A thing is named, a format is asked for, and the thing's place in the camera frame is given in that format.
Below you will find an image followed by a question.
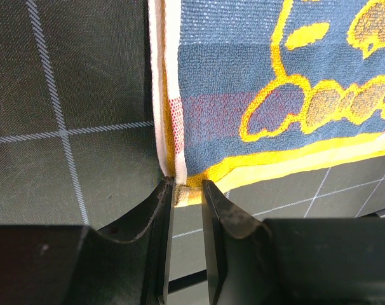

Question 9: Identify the yellow printed towel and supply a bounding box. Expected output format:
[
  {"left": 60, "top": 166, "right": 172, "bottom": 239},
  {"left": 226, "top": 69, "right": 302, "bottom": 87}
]
[{"left": 147, "top": 1, "right": 385, "bottom": 207}]

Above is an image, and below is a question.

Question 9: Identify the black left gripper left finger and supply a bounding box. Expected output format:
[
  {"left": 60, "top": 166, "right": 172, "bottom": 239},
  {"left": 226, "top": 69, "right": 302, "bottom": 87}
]
[{"left": 0, "top": 177, "right": 174, "bottom": 304}]

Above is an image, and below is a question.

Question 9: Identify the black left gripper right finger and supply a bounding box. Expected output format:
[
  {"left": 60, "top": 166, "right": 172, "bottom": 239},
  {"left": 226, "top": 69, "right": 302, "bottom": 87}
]
[{"left": 202, "top": 180, "right": 385, "bottom": 304}]

